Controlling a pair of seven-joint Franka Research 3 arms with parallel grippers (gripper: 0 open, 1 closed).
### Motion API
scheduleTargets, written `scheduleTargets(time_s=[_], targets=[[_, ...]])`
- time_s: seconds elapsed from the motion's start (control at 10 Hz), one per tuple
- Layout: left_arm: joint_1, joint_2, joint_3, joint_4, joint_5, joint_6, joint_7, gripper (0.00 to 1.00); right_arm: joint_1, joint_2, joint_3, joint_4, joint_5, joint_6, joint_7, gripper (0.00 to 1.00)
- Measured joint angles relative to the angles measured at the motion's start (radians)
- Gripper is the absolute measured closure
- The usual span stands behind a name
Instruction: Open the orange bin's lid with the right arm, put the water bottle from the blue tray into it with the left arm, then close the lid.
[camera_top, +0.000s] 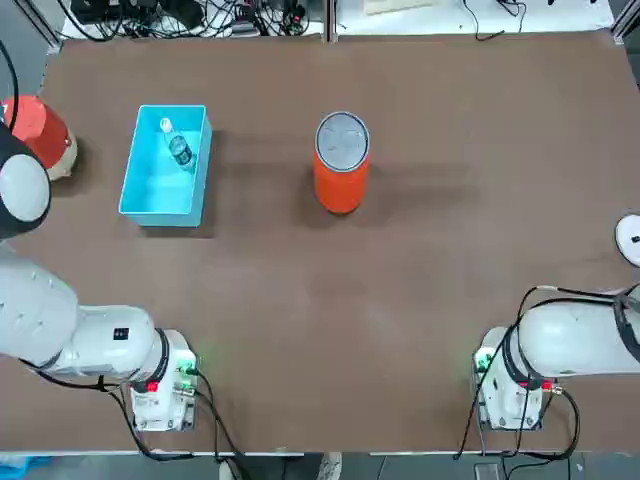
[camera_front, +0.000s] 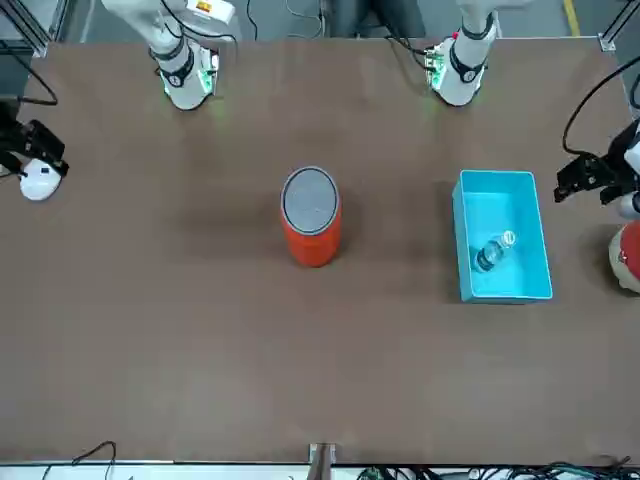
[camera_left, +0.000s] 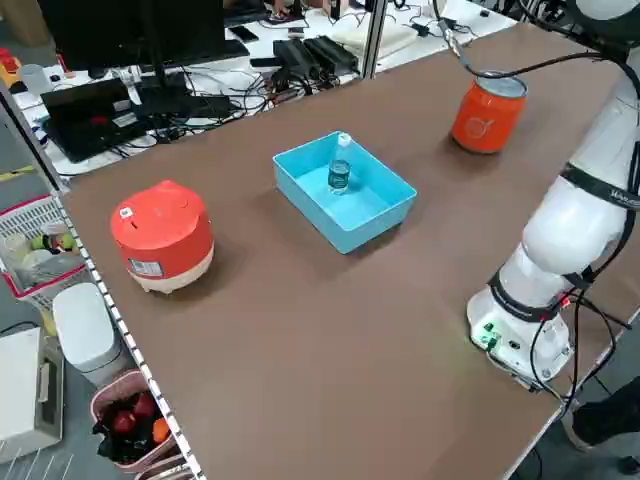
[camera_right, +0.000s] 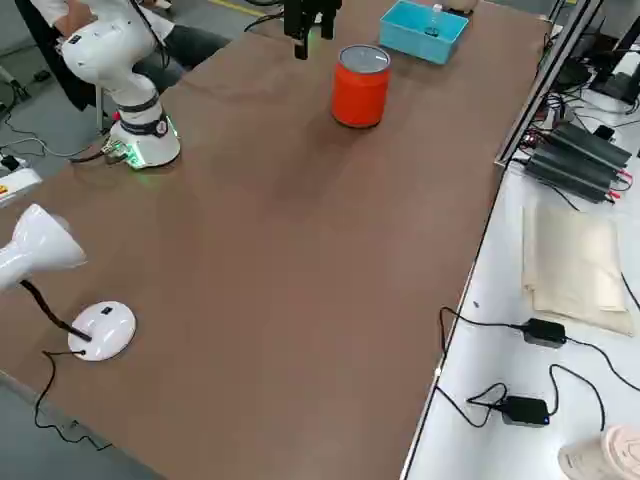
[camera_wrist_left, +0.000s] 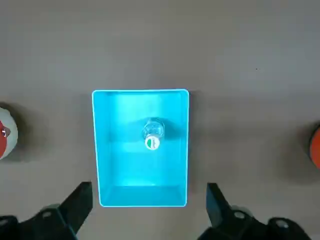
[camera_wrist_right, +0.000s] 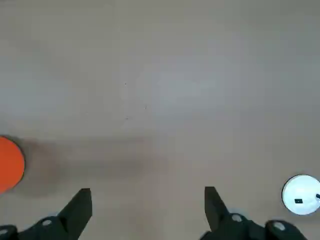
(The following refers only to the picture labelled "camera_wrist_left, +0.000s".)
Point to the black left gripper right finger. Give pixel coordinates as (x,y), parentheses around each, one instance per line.
(220,207)

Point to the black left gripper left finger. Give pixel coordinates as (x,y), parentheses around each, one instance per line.
(75,207)

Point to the clear water bottle white cap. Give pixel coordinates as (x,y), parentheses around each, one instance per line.
(153,135)

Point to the blue plastic tray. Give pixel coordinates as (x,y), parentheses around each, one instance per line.
(117,160)

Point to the orange round bin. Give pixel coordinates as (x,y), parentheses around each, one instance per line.
(315,150)

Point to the white and red round object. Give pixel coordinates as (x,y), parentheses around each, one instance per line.
(8,135)

